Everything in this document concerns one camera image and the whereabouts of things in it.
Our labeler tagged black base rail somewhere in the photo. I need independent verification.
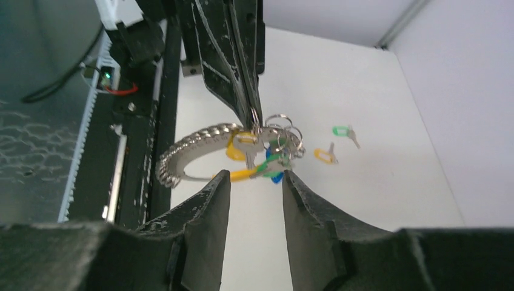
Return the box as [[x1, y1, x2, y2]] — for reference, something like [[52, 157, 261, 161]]
[[68, 21, 181, 229]]

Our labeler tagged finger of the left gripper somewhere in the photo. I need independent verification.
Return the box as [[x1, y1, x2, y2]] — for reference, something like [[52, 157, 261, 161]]
[[229, 1, 265, 121], [176, 1, 252, 127]]

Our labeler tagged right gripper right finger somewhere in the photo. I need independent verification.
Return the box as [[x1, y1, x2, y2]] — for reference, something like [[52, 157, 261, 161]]
[[282, 171, 513, 290]]

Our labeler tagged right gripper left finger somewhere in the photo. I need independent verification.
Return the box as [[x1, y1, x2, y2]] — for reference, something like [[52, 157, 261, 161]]
[[1, 170, 231, 290]]

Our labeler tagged left circuit board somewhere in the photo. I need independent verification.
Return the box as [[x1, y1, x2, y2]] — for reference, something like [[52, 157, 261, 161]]
[[97, 66, 120, 91]]

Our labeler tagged blue tag key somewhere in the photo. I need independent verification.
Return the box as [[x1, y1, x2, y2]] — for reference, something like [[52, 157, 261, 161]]
[[263, 147, 290, 184]]

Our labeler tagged orange tag key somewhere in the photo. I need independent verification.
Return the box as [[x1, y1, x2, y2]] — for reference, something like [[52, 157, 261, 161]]
[[313, 142, 338, 165]]

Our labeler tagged green tag key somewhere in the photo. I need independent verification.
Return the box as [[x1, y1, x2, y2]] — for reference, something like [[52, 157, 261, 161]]
[[249, 138, 293, 183], [332, 125, 361, 149]]

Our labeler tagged yellow tag key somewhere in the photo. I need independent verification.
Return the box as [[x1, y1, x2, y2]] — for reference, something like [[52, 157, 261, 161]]
[[232, 132, 261, 169]]

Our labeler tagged white cable duct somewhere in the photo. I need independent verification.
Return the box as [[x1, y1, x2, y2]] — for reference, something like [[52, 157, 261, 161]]
[[57, 32, 113, 224]]

